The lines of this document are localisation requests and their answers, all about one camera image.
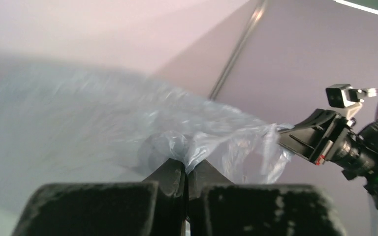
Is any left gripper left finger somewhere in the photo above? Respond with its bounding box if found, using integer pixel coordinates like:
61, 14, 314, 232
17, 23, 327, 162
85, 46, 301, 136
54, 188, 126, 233
13, 159, 186, 236

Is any blue plastic trash bag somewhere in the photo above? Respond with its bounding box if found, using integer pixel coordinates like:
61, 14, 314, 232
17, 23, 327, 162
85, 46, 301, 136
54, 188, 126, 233
0, 63, 292, 214

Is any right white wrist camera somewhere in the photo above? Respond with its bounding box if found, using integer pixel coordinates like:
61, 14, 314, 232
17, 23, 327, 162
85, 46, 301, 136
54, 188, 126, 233
325, 84, 378, 120

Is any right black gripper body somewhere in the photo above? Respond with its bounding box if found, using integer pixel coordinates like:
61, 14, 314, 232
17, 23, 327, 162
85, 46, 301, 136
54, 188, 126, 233
278, 109, 355, 166

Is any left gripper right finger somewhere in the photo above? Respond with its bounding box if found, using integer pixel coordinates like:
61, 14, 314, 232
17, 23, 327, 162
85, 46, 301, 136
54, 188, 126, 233
188, 161, 347, 236

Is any right aluminium frame post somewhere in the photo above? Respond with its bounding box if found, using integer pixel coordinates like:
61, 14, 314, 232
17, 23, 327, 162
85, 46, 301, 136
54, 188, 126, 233
208, 0, 269, 100

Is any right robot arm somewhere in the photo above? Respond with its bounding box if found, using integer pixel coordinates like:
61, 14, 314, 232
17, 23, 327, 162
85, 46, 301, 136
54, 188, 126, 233
280, 109, 378, 236

